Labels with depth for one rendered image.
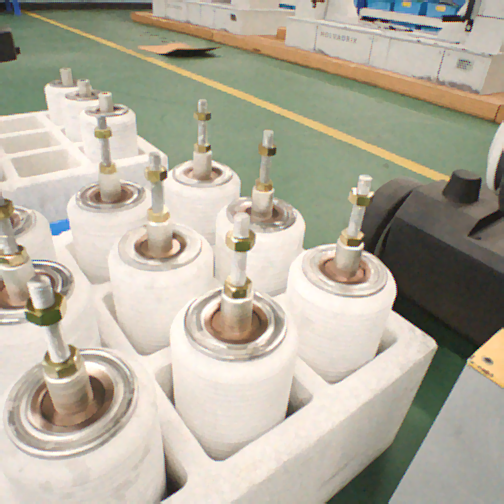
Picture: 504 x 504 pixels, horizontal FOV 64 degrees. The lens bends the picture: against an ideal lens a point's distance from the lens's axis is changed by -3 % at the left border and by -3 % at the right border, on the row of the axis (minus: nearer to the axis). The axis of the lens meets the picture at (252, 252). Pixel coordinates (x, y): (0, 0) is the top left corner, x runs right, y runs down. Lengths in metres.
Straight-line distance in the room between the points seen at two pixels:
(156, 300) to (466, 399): 0.24
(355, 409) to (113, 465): 0.20
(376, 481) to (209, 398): 0.29
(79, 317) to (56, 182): 0.41
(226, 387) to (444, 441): 0.13
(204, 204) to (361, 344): 0.24
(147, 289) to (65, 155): 0.53
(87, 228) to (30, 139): 0.52
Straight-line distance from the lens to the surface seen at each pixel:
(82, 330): 0.35
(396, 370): 0.40
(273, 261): 0.42
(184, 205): 0.50
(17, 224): 0.45
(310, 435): 0.34
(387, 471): 0.56
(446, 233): 0.63
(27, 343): 0.33
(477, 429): 0.26
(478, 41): 2.39
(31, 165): 0.84
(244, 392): 0.29
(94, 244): 0.46
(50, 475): 0.26
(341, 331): 0.36
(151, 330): 0.39
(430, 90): 2.34
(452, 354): 0.72
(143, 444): 0.26
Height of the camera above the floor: 0.46
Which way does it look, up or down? 34 degrees down
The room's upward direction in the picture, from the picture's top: 4 degrees clockwise
